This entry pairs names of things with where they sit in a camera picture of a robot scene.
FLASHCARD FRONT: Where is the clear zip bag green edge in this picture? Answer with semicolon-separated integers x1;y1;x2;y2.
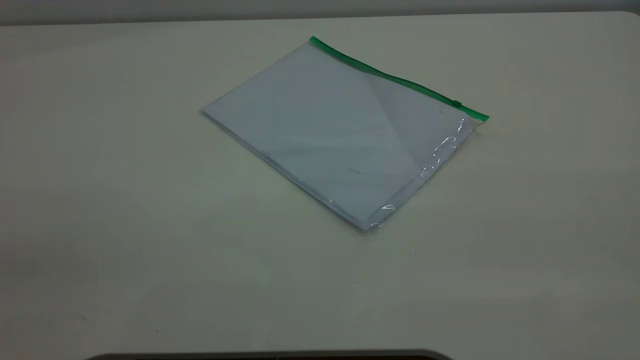
201;35;491;232

